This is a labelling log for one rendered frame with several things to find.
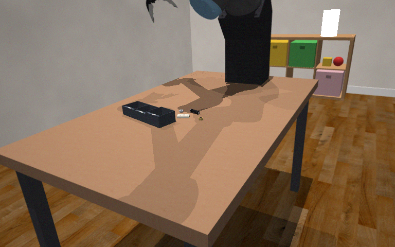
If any grey three-compartment bin rack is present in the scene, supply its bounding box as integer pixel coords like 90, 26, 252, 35
122, 101, 176, 128

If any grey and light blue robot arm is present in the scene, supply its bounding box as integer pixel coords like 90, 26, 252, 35
189, 0, 262, 20

